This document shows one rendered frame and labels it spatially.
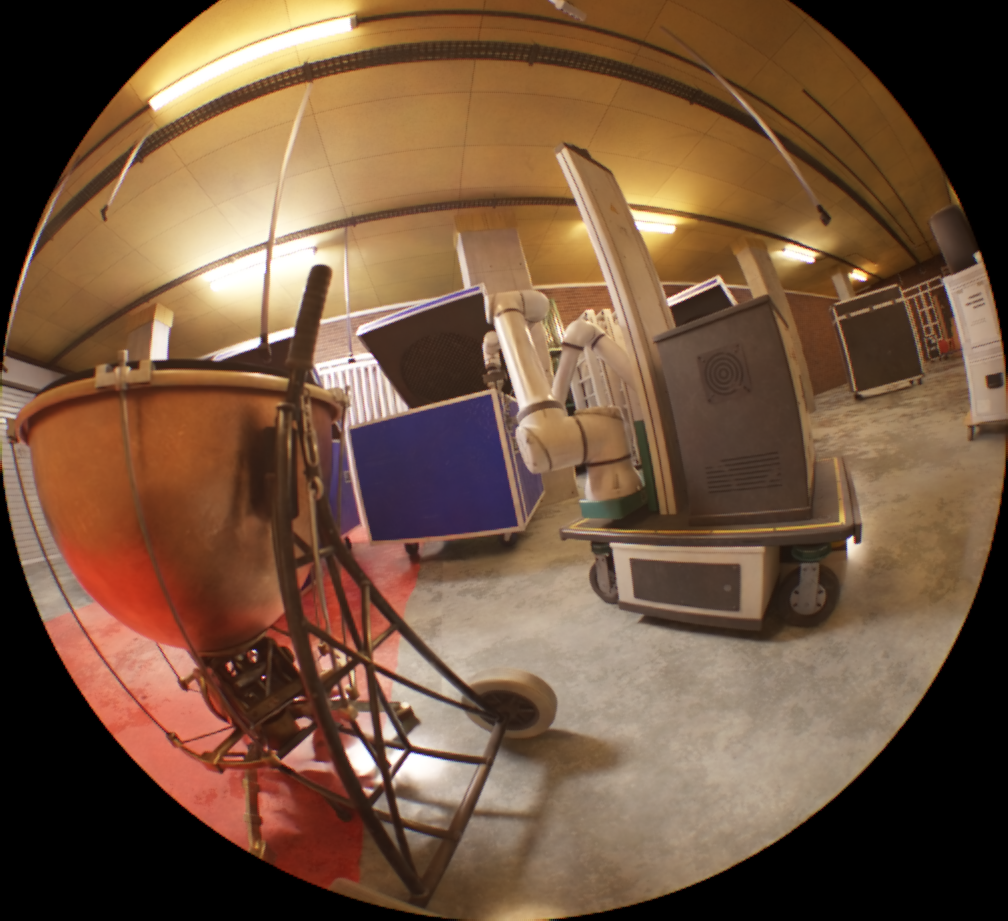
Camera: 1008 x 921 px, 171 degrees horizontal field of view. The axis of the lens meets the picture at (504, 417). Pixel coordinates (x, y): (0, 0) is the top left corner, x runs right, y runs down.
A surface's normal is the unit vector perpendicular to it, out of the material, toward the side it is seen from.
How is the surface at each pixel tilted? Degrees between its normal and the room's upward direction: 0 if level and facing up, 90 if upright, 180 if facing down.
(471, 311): 142
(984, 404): 90
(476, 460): 90
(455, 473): 90
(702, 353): 90
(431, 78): 180
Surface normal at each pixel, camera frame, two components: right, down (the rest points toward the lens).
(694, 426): -0.79, 0.11
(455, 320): 0.03, 0.75
